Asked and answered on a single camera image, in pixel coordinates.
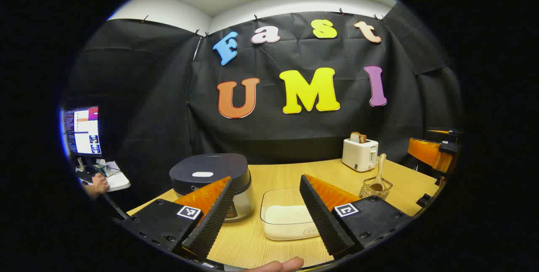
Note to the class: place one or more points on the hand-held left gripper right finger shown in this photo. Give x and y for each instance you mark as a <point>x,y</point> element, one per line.
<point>322,217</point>

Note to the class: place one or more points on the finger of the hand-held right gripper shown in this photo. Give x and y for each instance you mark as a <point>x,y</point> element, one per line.
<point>427,152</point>

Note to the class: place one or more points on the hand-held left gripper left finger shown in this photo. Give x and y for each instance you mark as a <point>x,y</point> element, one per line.
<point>210,221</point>

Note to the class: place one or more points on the white rice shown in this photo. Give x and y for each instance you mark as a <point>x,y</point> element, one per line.
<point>286,221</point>

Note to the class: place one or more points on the wooden spoon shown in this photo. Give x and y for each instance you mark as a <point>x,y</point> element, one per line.
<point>380,166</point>

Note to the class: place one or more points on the black and silver rice cooker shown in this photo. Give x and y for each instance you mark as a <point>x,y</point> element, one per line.
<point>210,171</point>

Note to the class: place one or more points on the brown toast slice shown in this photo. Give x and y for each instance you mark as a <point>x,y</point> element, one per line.
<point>363,138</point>

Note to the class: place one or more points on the white toaster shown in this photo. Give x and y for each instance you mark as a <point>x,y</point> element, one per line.
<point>358,156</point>

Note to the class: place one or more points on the pale bread slice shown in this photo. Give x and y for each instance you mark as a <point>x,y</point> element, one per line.
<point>355,137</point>

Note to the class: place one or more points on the white side table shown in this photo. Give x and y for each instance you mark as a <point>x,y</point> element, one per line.
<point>118,181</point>

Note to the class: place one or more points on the computer monitor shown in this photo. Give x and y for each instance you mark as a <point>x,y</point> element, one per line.
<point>82,131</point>

